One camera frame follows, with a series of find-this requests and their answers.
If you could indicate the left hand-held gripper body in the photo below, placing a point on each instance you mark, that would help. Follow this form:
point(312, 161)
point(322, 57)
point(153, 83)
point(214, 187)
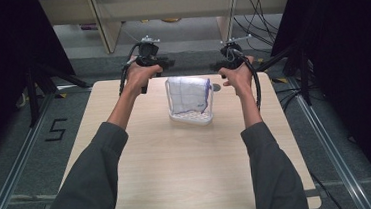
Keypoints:
point(148, 52)

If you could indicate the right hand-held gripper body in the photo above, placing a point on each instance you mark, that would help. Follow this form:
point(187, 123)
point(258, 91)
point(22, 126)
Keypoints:
point(231, 55)

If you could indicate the white cloth with purple edge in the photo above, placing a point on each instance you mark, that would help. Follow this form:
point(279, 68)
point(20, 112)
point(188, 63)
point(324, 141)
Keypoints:
point(187, 92)

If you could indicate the person's right hand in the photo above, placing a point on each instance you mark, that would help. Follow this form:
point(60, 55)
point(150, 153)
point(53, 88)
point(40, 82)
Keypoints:
point(240, 78)

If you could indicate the person's left hand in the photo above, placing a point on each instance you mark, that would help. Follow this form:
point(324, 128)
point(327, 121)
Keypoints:
point(139, 79)

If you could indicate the yellow round object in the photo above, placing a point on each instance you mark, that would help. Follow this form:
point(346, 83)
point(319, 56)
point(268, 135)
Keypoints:
point(171, 19)

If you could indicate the beige wooden desk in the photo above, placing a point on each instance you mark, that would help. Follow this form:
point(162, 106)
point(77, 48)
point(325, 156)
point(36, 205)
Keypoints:
point(165, 5)

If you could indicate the black metal stand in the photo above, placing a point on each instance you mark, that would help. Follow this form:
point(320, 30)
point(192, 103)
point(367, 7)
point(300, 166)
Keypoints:
point(305, 75)
point(33, 96)

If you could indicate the grey tape strip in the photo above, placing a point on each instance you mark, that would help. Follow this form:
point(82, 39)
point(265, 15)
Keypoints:
point(313, 193)

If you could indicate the aluminium floor rail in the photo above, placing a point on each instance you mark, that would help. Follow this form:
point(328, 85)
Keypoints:
point(330, 146)
point(21, 164)

